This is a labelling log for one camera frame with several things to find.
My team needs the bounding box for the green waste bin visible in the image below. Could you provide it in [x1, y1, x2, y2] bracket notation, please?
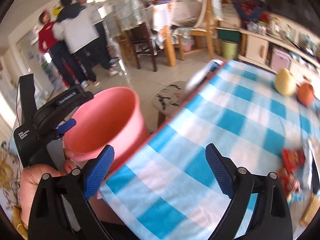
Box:
[222, 40, 238, 60]

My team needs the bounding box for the red apple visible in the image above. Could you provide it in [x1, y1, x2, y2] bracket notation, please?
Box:
[297, 83, 315, 106]

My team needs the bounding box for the dark flower bouquet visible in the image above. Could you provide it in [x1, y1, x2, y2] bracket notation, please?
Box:
[230, 0, 269, 29]

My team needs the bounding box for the pink trash bucket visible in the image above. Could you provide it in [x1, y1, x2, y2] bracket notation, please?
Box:
[63, 87, 150, 172]

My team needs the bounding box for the white printed paper sheet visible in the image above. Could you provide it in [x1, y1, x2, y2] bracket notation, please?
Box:
[303, 137, 319, 194]

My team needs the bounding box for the dark wooden chair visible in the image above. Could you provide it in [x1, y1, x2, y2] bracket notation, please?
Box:
[113, 0, 161, 73]

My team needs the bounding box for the left hand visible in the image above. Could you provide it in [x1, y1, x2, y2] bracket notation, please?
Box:
[20, 159, 77, 228]

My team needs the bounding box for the person in white jacket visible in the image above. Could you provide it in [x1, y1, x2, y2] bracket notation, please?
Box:
[53, 0, 118, 86]

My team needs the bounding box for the cat print stool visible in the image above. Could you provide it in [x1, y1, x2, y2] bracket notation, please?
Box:
[151, 81, 186, 127]

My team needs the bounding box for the dining table with cloth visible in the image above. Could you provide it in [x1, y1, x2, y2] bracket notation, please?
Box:
[143, 3, 177, 67]

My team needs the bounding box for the red crinkled wrapper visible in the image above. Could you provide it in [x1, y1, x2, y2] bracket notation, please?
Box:
[278, 148, 305, 201]

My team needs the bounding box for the person in red top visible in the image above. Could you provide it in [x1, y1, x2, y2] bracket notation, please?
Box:
[39, 10, 88, 88]

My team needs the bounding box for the yellow pear left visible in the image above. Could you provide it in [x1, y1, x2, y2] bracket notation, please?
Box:
[274, 68, 297, 96]

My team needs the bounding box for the wooden chair with cover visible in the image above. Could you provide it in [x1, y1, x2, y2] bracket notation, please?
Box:
[169, 0, 222, 61]

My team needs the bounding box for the cream tv cabinet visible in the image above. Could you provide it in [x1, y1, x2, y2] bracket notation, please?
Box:
[238, 29, 319, 81]

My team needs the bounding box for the blue white checkered tablecloth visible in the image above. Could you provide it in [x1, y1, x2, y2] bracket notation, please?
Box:
[100, 61, 319, 239]

